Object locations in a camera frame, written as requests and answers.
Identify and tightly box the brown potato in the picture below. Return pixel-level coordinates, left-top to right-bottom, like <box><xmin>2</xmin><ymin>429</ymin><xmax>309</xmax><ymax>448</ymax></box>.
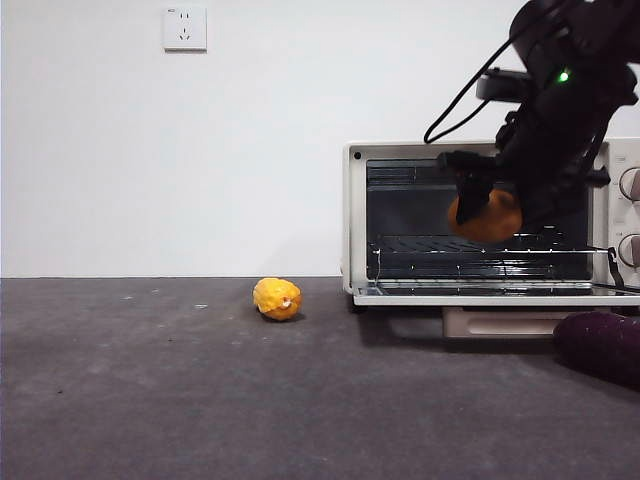
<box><xmin>447</xmin><ymin>183</ymin><xmax>524</xmax><ymax>245</ymax></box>

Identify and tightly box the glass oven door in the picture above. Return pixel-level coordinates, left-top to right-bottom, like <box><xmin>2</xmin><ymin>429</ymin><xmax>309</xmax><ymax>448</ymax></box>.
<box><xmin>352</xmin><ymin>247</ymin><xmax>640</xmax><ymax>339</ymax></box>

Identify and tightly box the cream toaster oven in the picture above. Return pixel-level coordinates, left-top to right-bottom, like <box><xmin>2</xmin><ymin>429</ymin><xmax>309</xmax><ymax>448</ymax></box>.
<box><xmin>341</xmin><ymin>139</ymin><xmax>640</xmax><ymax>315</ymax></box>

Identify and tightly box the cream oven knob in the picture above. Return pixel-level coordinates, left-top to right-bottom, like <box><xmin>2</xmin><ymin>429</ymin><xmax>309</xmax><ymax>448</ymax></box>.
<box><xmin>619</xmin><ymin>168</ymin><xmax>640</xmax><ymax>201</ymax></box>
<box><xmin>617</xmin><ymin>234</ymin><xmax>640</xmax><ymax>266</ymax></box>

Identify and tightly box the purple eggplant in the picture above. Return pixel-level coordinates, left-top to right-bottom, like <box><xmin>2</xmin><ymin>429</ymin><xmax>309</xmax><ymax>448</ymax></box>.
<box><xmin>553</xmin><ymin>311</ymin><xmax>640</xmax><ymax>389</ymax></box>

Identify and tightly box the yellow corn cob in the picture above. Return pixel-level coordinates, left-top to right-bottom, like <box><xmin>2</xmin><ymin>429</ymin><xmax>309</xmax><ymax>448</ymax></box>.
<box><xmin>252</xmin><ymin>277</ymin><xmax>303</xmax><ymax>322</ymax></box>

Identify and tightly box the metal wire oven rack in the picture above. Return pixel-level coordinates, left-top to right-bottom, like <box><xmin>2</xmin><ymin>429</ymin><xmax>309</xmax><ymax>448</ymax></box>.
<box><xmin>367</xmin><ymin>234</ymin><xmax>614</xmax><ymax>257</ymax></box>

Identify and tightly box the black cable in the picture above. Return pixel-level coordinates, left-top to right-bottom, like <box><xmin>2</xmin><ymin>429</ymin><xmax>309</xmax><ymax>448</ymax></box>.
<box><xmin>423</xmin><ymin>22</ymin><xmax>531</xmax><ymax>146</ymax></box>

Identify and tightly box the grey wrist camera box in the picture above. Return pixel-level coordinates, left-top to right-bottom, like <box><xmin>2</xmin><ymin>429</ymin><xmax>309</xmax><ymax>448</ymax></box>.
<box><xmin>474</xmin><ymin>69</ymin><xmax>531</xmax><ymax>101</ymax></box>

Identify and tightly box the white wall socket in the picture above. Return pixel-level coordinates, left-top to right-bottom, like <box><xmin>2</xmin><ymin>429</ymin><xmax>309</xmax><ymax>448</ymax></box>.
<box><xmin>163</xmin><ymin>5</ymin><xmax>208</xmax><ymax>53</ymax></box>

